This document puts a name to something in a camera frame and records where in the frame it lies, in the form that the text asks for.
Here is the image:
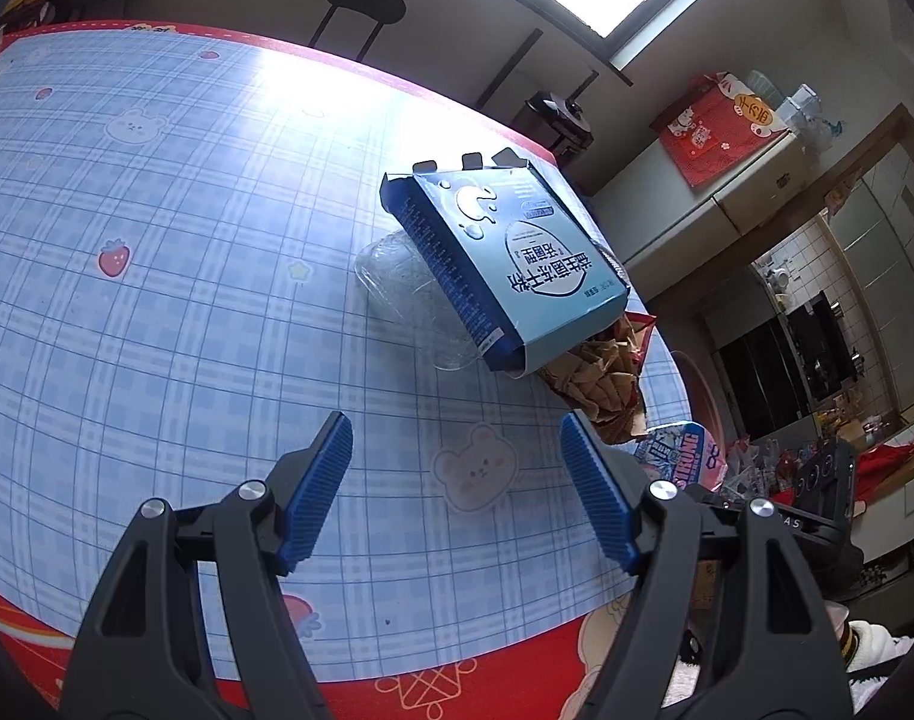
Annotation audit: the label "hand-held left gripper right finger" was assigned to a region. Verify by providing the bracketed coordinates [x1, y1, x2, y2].
[560, 411, 855, 720]

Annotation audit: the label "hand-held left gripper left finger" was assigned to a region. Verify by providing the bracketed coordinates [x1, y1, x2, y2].
[59, 411, 354, 720]

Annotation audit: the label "blue white snack packet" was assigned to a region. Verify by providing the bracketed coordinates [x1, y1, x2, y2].
[635, 422, 728, 496]

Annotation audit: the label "brown red paper bag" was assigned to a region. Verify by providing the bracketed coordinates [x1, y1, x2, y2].
[536, 311, 657, 445]

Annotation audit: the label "clear plastic food container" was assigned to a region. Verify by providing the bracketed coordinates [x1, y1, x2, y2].
[354, 232, 495, 372]

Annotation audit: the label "blue carton box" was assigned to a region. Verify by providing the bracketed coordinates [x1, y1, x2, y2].
[380, 146, 630, 377]

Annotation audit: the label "clear plastic bag with clutter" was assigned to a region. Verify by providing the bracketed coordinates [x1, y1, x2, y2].
[727, 435, 803, 497]

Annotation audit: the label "kitchen cabinet unit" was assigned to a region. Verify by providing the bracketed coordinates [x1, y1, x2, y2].
[700, 142, 914, 428]

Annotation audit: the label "cream refrigerator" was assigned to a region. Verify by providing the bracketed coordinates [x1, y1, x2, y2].
[588, 127, 810, 293]

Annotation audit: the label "blue plaid tablecloth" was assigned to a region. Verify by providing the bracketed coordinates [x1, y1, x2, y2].
[0, 19, 690, 720]

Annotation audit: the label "red printed cloth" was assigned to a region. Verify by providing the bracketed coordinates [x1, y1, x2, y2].
[650, 73, 792, 188]

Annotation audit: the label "plastic containers on refrigerator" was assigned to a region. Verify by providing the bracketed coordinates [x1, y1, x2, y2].
[742, 71, 840, 151]

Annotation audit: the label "black round stool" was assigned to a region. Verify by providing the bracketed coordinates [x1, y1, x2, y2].
[307, 0, 407, 65]

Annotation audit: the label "dark wooden frame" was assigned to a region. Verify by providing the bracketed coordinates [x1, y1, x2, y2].
[476, 28, 600, 117]

